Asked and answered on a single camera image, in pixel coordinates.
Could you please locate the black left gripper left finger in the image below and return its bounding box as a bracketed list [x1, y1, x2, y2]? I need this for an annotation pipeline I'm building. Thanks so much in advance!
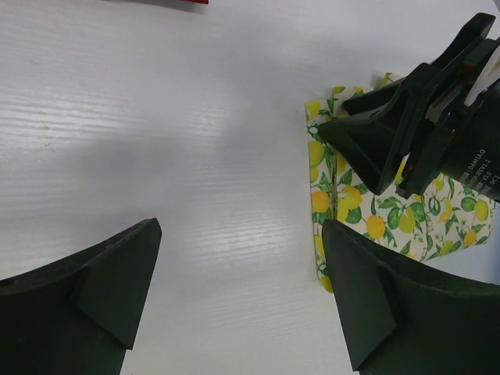
[1, 218, 162, 374]

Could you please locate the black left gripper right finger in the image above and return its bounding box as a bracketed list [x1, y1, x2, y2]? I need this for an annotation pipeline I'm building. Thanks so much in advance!
[322, 220, 499, 374]

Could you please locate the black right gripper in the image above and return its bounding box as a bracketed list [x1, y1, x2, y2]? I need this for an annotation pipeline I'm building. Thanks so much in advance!
[319, 12, 496, 198]

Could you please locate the lemon print skirt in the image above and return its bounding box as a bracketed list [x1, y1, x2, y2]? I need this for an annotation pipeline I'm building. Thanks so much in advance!
[305, 86, 495, 292]

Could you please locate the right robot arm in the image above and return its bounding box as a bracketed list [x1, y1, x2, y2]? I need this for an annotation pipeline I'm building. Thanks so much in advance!
[318, 12, 499, 200]

